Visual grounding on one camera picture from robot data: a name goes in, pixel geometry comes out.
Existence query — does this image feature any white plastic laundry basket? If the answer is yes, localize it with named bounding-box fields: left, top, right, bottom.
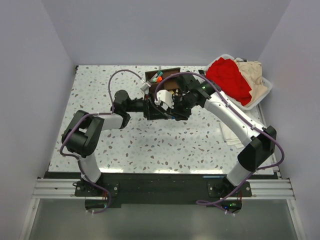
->
left=203, top=54, right=273, bottom=111

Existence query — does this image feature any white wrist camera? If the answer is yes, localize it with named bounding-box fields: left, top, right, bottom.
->
left=139, top=80, right=152, bottom=95
left=154, top=89, right=174, bottom=109

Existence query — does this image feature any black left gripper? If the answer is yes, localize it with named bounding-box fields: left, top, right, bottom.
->
left=124, top=93, right=167, bottom=121

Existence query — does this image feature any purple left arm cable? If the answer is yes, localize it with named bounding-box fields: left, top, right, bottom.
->
left=59, top=69, right=147, bottom=214

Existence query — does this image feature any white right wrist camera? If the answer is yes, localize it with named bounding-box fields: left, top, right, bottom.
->
left=154, top=89, right=174, bottom=109

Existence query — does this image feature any white green-capped pen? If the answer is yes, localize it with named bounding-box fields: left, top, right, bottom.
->
left=150, top=72, right=159, bottom=82

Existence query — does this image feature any red cloth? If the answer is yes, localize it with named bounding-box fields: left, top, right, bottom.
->
left=205, top=57, right=250, bottom=104

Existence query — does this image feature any white folded towel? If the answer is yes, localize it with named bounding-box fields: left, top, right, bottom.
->
left=220, top=111, right=261, bottom=149

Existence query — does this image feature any blue pen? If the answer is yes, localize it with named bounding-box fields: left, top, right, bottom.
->
left=202, top=175, right=225, bottom=179

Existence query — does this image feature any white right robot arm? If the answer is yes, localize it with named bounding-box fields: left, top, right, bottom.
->
left=169, top=71, right=277, bottom=197

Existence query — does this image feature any brown wooden desk organizer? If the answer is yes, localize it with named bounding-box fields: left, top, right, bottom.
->
left=144, top=67, right=182, bottom=96

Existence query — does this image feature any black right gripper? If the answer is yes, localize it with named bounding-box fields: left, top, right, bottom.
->
left=166, top=93, right=198, bottom=121

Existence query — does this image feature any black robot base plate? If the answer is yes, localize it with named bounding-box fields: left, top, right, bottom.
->
left=44, top=172, right=252, bottom=213

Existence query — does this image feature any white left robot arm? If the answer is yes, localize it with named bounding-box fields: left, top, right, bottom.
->
left=60, top=90, right=174, bottom=196

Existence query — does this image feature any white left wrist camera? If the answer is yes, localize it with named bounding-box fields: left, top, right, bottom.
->
left=139, top=80, right=152, bottom=95

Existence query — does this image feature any orange highlighter marker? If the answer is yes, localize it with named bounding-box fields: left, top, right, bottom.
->
left=156, top=76, right=163, bottom=83

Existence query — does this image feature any beige cloth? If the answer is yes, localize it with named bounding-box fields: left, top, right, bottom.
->
left=233, top=58, right=268, bottom=107

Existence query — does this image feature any aluminium rail frame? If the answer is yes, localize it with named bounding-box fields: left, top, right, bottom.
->
left=20, top=167, right=307, bottom=240

